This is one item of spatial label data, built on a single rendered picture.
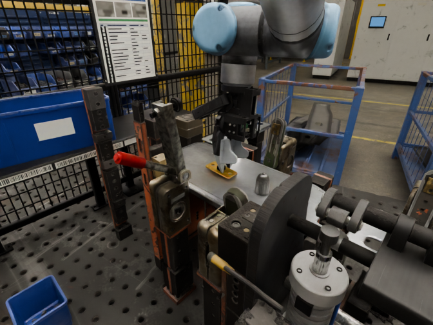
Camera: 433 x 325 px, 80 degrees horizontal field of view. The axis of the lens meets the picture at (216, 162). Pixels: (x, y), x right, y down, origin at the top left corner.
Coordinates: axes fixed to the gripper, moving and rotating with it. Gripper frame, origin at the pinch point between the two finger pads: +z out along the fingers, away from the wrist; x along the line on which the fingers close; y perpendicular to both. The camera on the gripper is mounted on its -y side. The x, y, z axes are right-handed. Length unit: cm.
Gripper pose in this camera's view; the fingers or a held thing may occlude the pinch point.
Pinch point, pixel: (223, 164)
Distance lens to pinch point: 65.9
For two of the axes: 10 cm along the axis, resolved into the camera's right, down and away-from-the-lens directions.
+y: 8.0, 2.7, -5.4
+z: -0.5, 9.2, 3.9
